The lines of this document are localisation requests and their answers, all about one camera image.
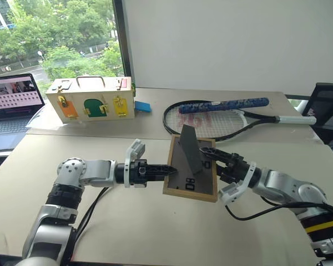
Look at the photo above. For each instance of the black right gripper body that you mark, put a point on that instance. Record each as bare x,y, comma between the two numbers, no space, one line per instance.
237,169

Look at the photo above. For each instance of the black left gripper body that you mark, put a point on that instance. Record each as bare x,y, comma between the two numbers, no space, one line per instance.
140,172

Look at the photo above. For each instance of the wooden picture frame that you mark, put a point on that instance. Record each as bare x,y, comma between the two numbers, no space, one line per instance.
183,177

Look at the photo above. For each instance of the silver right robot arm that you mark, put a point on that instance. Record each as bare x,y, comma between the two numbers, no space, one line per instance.
280,180

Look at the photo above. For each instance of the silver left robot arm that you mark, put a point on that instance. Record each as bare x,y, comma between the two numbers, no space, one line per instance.
97,171

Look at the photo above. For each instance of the black tennis racket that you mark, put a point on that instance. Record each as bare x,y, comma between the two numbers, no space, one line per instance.
211,122

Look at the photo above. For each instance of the blue patterned grip stick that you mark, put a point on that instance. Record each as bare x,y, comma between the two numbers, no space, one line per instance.
224,106

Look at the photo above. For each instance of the blue block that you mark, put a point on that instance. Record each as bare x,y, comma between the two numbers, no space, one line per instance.
143,106

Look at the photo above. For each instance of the wooden lock box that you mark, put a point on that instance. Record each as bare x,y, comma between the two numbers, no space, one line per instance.
94,102

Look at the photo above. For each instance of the black chair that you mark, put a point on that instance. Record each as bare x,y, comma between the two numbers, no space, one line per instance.
326,105

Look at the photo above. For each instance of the open laptop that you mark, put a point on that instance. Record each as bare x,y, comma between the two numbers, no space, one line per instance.
14,97

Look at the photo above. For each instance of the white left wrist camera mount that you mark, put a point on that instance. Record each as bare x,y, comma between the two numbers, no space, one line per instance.
136,149

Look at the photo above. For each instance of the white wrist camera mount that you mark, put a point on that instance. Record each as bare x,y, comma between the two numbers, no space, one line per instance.
233,194
136,149

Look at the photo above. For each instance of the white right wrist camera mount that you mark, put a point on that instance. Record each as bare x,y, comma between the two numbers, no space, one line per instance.
233,194

